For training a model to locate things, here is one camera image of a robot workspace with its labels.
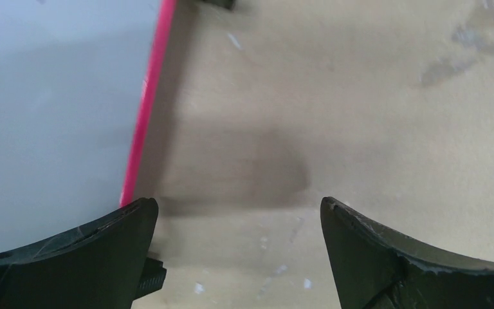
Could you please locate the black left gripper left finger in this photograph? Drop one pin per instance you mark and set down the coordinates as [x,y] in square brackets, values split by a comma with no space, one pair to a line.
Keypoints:
[100,264]

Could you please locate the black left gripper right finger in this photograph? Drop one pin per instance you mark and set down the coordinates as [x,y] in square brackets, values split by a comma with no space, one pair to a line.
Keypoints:
[375,266]

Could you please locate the pink framed whiteboard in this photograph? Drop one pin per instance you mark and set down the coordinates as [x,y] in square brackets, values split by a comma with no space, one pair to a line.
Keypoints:
[77,84]

